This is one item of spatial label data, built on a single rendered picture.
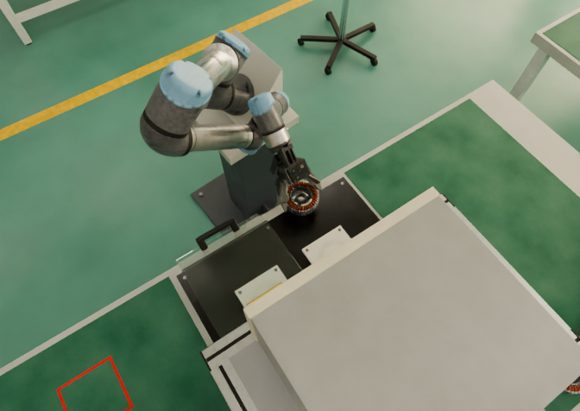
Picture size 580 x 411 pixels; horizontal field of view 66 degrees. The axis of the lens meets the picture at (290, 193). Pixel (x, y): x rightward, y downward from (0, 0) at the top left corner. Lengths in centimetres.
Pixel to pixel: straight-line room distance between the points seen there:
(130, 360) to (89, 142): 164
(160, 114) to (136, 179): 150
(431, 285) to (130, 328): 91
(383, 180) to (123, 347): 98
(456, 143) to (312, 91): 127
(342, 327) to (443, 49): 260
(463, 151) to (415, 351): 105
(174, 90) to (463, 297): 72
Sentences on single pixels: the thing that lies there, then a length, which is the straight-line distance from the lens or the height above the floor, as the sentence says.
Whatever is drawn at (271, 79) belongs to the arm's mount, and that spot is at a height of 93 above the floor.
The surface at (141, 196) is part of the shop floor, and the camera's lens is 249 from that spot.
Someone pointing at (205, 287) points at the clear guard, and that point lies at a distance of 107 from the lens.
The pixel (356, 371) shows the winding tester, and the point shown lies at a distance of 77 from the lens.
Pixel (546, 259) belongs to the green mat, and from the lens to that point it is 163.
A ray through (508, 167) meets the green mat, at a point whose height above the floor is 75.
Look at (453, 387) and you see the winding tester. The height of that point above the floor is 132.
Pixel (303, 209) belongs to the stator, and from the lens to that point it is 137.
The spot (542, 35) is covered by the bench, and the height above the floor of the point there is 75.
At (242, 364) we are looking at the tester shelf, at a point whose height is 111.
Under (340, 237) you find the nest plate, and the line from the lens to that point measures 142.
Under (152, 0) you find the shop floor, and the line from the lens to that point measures 353.
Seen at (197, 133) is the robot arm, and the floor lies 112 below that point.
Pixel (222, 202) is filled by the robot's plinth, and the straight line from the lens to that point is 235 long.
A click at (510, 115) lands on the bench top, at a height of 75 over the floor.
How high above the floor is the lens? 208
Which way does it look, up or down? 61 degrees down
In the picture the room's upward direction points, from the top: straight up
